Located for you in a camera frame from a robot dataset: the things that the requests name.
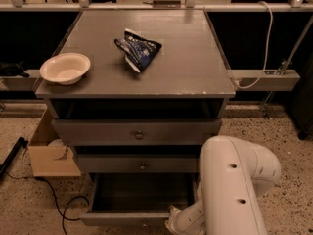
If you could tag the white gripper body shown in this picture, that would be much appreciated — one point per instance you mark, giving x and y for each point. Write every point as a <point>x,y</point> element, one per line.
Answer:
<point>180,219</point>

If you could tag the grey bottom drawer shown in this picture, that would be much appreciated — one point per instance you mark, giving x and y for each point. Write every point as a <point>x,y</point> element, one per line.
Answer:
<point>138,199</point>

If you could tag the grey drawer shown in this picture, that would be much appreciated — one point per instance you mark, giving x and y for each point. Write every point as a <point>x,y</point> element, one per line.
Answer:
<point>78,132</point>
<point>136,164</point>
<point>138,199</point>

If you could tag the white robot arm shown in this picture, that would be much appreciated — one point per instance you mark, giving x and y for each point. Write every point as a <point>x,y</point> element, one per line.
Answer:
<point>233,173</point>

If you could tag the grey middle drawer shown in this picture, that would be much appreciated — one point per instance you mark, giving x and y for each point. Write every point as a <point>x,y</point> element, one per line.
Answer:
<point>136,164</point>

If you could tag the grey drawer cabinet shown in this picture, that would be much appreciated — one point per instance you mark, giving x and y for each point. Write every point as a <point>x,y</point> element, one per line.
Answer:
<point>186,80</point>

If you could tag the grey top drawer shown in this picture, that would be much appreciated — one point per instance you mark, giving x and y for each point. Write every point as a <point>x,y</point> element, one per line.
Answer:
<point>78,132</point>

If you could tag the cardboard box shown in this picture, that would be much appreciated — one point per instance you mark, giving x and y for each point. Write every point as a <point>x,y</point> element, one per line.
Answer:
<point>49,156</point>

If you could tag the dark cart at right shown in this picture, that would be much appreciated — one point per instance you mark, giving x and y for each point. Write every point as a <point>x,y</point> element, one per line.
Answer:
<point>301,103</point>

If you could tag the blue chip bag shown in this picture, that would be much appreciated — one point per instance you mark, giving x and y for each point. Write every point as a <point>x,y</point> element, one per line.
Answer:
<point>138,51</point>

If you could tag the black pole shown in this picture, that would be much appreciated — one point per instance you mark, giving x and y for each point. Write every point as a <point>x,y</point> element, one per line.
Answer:
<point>21,143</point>

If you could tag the white bowl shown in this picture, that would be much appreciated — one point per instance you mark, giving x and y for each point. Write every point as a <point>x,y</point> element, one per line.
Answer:
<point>65,69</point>

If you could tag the black cloth on rail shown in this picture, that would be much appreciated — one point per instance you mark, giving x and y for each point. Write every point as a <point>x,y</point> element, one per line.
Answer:
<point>12,69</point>

